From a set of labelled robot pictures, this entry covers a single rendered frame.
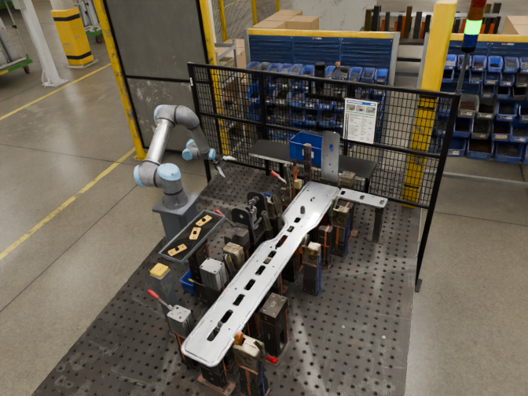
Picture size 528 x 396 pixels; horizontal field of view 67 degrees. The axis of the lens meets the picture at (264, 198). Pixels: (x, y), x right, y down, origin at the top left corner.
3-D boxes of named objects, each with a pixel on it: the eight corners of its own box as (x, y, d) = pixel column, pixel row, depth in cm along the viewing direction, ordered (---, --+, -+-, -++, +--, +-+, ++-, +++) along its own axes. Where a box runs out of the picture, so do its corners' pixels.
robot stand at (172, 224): (165, 259, 252) (151, 209, 229) (181, 238, 268) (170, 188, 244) (194, 265, 246) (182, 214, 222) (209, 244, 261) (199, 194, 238)
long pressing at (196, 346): (220, 373, 157) (219, 371, 156) (175, 350, 166) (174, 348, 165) (342, 188, 252) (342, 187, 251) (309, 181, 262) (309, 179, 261)
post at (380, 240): (383, 245, 250) (388, 208, 233) (365, 240, 255) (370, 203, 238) (386, 239, 255) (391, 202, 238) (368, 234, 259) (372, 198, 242)
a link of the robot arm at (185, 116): (196, 101, 237) (218, 151, 279) (179, 101, 240) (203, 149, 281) (191, 117, 232) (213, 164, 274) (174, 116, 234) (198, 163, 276)
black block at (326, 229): (330, 273, 234) (332, 235, 217) (313, 267, 239) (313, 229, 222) (335, 264, 240) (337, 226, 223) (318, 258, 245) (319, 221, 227)
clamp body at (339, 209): (344, 260, 242) (348, 215, 222) (326, 254, 247) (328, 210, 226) (350, 251, 248) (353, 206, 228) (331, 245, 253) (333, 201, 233)
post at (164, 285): (179, 339, 204) (160, 280, 178) (167, 334, 207) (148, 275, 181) (188, 328, 209) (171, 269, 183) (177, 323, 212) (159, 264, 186)
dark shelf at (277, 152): (368, 182, 254) (368, 178, 253) (246, 155, 292) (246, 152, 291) (377, 166, 270) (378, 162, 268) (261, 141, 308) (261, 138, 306)
